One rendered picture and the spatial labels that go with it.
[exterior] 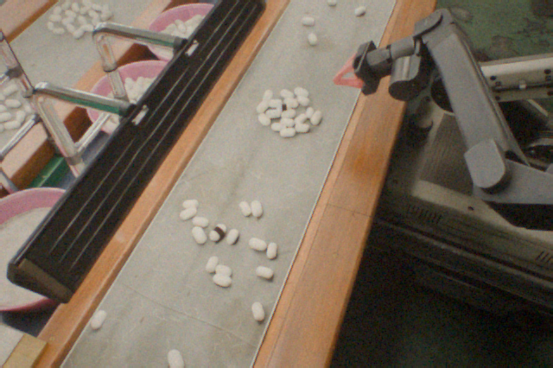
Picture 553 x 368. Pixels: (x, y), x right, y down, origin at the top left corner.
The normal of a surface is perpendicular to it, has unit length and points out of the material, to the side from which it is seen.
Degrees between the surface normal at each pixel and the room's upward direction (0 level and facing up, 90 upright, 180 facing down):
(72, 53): 0
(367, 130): 0
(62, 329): 0
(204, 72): 58
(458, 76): 45
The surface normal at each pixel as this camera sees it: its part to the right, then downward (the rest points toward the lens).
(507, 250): -0.44, 0.65
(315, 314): -0.02, -0.61
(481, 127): -0.71, -0.49
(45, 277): 0.78, -0.09
